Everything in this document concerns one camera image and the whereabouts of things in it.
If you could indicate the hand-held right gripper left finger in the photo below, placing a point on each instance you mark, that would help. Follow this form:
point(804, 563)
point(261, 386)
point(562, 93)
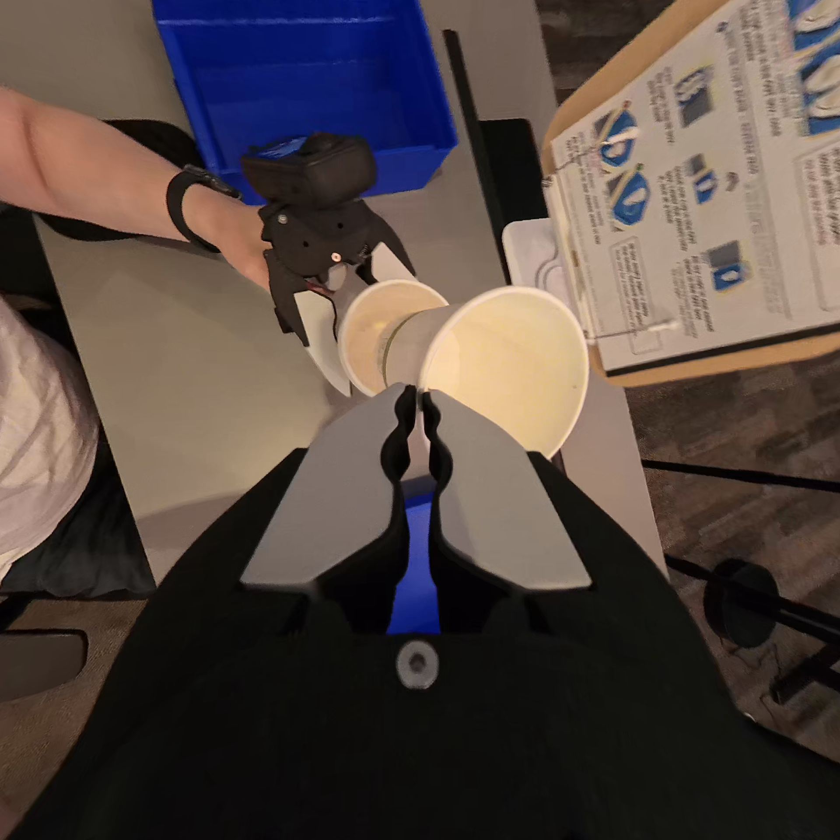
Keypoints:
point(322, 519)

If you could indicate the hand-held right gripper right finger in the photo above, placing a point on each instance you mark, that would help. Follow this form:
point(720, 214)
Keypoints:
point(505, 519)

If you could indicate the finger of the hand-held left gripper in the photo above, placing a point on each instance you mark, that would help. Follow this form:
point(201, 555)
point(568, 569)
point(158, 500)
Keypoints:
point(315, 328)
point(387, 263)

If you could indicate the white paper cup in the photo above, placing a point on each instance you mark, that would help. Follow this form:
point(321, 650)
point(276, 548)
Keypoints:
point(519, 368)
point(361, 335)

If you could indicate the blue plastic bin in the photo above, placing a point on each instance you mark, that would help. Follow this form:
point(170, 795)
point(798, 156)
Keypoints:
point(302, 79)
point(414, 584)

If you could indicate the person's left forearm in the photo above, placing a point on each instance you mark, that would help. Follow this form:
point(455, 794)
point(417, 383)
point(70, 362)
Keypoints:
point(79, 158)

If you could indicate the black wristband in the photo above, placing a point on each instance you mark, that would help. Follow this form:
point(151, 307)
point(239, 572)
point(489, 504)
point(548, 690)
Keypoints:
point(184, 210)

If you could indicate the black flat mat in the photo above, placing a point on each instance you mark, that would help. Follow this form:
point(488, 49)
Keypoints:
point(512, 177)

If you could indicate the black round stand base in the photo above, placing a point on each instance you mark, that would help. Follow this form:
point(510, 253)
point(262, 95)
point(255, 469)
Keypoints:
point(742, 604)

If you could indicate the instruction sheet on wooden stand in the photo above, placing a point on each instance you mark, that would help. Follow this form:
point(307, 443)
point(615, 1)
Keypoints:
point(617, 92)

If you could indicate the black chair armrest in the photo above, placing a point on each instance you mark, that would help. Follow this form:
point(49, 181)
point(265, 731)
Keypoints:
point(40, 663)

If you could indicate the printed instruction sign board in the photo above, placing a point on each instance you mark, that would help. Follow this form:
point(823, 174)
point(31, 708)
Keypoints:
point(709, 171)

